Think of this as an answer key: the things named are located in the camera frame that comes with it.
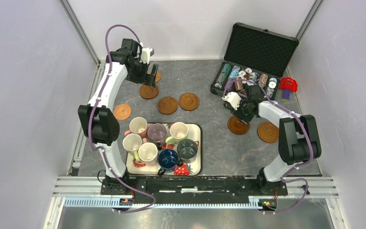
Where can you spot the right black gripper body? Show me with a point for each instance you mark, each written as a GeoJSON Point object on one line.
{"type": "Point", "coordinates": [242, 112]}

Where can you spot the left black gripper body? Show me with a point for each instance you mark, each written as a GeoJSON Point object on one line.
{"type": "Point", "coordinates": [139, 74]}

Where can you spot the small light wooden coaster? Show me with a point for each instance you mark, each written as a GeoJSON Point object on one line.
{"type": "Point", "coordinates": [158, 77]}

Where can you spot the dark wooden coaster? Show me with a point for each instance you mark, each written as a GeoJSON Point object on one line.
{"type": "Point", "coordinates": [167, 105]}
{"type": "Point", "coordinates": [148, 92]}
{"type": "Point", "coordinates": [268, 132]}
{"type": "Point", "coordinates": [189, 101]}
{"type": "Point", "coordinates": [237, 127]}

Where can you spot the light cork coaster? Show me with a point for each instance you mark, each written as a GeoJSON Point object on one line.
{"type": "Point", "coordinates": [122, 111]}

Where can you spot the yellow mug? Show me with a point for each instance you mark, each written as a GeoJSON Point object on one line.
{"type": "Point", "coordinates": [132, 143]}

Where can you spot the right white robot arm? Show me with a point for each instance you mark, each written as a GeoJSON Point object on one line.
{"type": "Point", "coordinates": [298, 137]}

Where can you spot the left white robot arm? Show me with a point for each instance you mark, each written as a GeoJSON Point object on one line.
{"type": "Point", "coordinates": [97, 119]}

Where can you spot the red and purple toy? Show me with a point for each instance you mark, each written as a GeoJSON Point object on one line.
{"type": "Point", "coordinates": [289, 86]}

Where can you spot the black poker chip case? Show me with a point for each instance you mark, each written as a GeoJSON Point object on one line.
{"type": "Point", "coordinates": [261, 50]}

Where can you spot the purple mug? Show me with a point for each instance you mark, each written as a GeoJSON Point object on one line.
{"type": "Point", "coordinates": [157, 133]}

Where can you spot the light green mug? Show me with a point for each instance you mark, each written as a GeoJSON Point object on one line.
{"type": "Point", "coordinates": [179, 131]}

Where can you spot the grey mug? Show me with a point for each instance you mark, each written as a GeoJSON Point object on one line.
{"type": "Point", "coordinates": [187, 150]}

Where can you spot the pale pink mug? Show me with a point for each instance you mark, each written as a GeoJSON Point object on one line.
{"type": "Point", "coordinates": [148, 153]}

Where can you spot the dark blue mug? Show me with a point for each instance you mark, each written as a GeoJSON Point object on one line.
{"type": "Point", "coordinates": [168, 160]}

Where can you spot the strawberry pattern tray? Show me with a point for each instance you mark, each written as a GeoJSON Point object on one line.
{"type": "Point", "coordinates": [187, 169]}

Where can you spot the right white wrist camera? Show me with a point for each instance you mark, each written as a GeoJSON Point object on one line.
{"type": "Point", "coordinates": [232, 100]}

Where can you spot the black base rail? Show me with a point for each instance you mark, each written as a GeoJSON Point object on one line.
{"type": "Point", "coordinates": [192, 190]}

